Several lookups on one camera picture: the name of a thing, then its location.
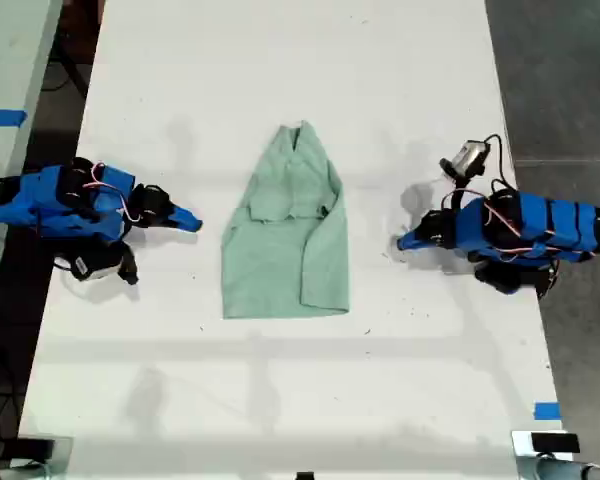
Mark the grey side table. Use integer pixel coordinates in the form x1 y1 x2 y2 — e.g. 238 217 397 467
0 0 64 321

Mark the grey metal pipe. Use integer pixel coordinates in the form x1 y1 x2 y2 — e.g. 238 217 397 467
516 455 600 480
0 461 49 480

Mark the black camera cable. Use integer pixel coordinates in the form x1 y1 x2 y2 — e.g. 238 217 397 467
481 133 520 194

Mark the black camera box on stalk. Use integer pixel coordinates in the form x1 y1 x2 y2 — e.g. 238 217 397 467
54 242 141 287

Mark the pale green t-shirt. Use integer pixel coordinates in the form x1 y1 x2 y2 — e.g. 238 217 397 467
221 119 353 320

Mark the black box on white plate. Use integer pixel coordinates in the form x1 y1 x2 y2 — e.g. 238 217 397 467
510 429 581 462

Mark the grey camera box on stalk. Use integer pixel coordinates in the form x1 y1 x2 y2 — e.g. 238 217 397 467
439 140 492 211

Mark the black box on grey plate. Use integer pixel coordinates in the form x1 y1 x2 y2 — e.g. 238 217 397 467
3 435 75 472

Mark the short blue tape strip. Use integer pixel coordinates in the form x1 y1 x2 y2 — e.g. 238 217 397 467
534 401 563 422

